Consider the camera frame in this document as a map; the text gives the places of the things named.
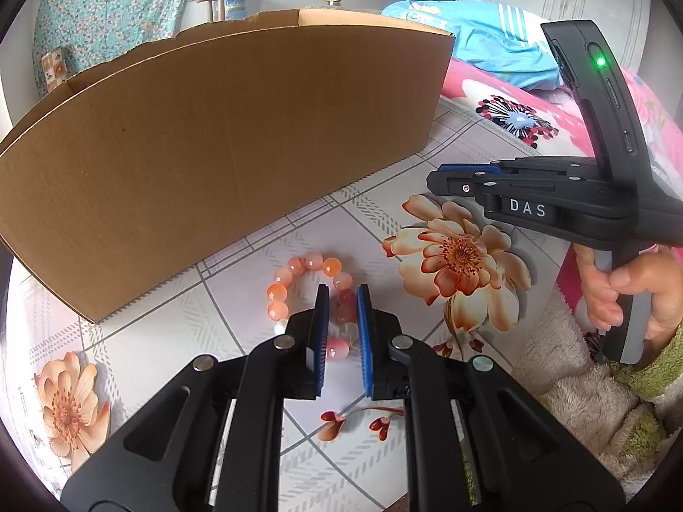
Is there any teal floral hanging cloth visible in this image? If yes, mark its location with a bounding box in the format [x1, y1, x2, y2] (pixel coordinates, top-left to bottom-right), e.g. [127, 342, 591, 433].
[33, 0, 201, 97]

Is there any pink floral bedsheet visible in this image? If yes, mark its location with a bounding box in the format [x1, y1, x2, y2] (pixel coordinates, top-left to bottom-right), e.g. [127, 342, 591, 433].
[440, 58, 683, 305]

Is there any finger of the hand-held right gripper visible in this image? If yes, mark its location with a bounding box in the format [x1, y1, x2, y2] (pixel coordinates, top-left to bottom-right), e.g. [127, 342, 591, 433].
[433, 157, 607, 183]
[426, 171, 637, 210]

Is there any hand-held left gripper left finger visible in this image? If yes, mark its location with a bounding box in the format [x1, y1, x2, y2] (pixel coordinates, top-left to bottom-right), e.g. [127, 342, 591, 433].
[60, 284, 332, 512]

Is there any beige fluffy blanket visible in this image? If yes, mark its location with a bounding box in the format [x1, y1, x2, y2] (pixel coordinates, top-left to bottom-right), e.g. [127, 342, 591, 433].
[512, 299, 678, 497]

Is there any orange bead bracelet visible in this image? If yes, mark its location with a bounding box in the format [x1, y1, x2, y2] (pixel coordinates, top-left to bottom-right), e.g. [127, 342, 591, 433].
[266, 255, 357, 361]

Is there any person's right hand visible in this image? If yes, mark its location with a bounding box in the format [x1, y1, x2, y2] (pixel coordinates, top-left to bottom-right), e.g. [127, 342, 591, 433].
[575, 244, 683, 343]

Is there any orange patterned cloth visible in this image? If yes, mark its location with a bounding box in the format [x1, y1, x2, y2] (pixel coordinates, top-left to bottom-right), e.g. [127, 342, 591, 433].
[43, 49, 69, 93]

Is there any light blue striped jacket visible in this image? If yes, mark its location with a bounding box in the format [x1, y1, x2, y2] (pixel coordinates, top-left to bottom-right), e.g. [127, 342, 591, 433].
[381, 0, 566, 91]

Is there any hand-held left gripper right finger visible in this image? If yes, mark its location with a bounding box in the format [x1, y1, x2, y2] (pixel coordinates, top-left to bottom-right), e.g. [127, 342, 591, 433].
[356, 283, 626, 512]

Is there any brown cardboard box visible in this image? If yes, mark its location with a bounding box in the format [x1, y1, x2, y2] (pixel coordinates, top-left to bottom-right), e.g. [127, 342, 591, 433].
[0, 8, 456, 324]

